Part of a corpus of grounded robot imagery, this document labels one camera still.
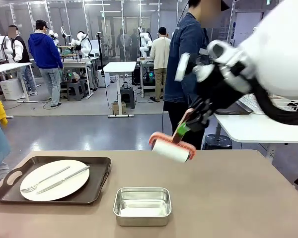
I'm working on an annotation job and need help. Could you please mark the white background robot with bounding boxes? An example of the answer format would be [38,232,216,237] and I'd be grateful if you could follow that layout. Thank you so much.
[0,35,14,63]
[75,31,93,59]
[138,27,153,60]

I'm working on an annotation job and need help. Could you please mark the white drawer cabinet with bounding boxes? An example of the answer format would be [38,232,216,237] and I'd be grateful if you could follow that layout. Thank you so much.
[0,78,24,101]

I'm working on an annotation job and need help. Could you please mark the man in varsity jacket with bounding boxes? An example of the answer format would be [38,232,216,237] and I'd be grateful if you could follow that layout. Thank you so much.
[7,24,38,96]

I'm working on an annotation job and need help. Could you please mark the round white plate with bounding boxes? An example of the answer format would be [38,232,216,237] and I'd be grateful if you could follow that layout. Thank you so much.
[19,159,90,202]

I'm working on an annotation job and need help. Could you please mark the man in cream sweater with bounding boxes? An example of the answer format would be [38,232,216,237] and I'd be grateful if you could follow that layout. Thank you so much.
[149,26,172,103]

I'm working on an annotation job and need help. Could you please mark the rectangular steel container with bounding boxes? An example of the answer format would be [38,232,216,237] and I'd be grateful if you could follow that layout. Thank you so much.
[113,187,173,227]

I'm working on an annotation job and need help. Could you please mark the red handled white lint roller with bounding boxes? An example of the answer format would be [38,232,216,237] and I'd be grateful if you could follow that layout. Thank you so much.
[149,109,197,164]

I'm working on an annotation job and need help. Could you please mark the round dark stool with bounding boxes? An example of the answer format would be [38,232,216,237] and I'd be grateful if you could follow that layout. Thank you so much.
[203,133,233,150]

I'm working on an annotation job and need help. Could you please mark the white wire dish rack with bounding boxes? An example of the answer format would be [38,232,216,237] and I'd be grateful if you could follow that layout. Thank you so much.
[237,94,298,115]

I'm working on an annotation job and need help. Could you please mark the white standing desk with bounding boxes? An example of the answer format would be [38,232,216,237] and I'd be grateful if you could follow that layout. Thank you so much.
[103,61,138,119]

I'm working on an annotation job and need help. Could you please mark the white side table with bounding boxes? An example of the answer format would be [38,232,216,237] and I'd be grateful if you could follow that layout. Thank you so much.
[213,94,298,145]

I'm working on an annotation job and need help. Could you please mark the dark plastic stool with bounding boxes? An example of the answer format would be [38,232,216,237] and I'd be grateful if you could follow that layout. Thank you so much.
[119,86,136,110]

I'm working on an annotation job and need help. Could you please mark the grey plastic step stool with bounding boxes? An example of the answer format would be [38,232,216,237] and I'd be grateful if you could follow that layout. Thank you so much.
[66,81,85,102]

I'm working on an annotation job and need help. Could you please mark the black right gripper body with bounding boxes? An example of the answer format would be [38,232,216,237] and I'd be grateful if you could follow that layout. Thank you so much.
[194,61,252,113]

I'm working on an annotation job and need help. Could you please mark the silver table knife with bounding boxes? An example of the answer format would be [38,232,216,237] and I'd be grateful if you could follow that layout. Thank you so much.
[36,165,90,195]

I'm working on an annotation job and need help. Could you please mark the workbench with metal frame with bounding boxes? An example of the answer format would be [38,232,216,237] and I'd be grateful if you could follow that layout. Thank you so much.
[61,56,100,98]

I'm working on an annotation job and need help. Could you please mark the cardboard box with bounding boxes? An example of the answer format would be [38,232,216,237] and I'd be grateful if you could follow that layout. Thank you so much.
[111,101,128,116]

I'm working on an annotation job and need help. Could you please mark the black braided cable sleeve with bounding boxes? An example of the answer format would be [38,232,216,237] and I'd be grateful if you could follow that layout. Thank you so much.
[249,79,298,126]

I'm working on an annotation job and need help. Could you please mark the person in denim jacket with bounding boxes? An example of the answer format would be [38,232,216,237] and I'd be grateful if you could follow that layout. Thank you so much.
[163,0,230,150]

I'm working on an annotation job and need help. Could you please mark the silver fork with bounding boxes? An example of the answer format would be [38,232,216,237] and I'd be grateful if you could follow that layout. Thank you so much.
[20,166,71,194]

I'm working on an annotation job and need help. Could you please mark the man in blue hoodie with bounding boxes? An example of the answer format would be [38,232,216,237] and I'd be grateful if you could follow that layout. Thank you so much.
[28,19,64,108]

